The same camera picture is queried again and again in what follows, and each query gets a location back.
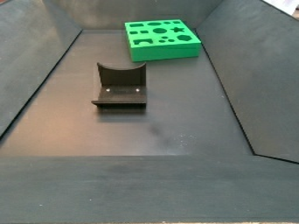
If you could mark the black curved fixture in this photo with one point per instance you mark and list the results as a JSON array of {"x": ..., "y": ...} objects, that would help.
[{"x": 121, "y": 86}]

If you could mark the green foam shape board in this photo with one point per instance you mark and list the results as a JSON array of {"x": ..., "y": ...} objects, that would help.
[{"x": 160, "y": 40}]

